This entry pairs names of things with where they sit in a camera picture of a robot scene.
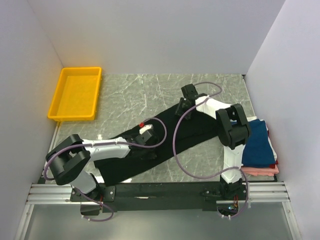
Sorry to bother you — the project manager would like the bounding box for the black t-shirt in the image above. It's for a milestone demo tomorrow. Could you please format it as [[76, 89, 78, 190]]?
[[94, 101, 223, 187]]

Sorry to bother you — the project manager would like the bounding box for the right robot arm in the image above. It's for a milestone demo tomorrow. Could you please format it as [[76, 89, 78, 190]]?
[[172, 83, 251, 200]]

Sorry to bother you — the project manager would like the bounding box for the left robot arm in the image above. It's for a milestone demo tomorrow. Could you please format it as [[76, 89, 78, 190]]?
[[43, 125, 164, 201]]

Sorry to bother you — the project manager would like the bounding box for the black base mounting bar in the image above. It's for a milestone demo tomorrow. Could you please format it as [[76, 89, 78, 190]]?
[[69, 181, 251, 215]]

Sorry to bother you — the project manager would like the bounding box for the yellow plastic tray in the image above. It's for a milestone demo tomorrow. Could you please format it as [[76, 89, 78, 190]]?
[[47, 66, 102, 122]]

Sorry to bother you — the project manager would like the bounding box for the blue folded t-shirt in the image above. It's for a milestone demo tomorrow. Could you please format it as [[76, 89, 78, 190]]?
[[242, 119, 276, 168]]

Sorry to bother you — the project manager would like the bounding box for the pink folded t-shirt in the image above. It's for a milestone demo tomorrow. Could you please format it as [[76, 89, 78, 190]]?
[[241, 166, 279, 177]]

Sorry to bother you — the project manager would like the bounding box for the red folded t-shirt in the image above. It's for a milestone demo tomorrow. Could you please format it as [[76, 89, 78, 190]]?
[[266, 128, 279, 169]]

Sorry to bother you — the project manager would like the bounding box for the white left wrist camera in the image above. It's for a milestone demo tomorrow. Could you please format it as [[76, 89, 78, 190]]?
[[139, 122, 154, 135]]

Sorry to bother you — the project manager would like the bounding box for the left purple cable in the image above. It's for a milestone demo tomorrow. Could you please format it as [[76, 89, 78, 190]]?
[[42, 117, 167, 223]]

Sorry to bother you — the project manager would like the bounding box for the purple cable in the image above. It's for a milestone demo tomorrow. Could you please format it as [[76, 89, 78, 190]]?
[[42, 117, 167, 223], [172, 81, 251, 220]]

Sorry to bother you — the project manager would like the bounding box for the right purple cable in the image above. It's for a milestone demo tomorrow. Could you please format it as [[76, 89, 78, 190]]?
[[172, 81, 251, 220]]

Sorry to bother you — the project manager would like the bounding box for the aluminium frame rail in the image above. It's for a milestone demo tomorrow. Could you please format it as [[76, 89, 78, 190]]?
[[26, 181, 290, 205]]

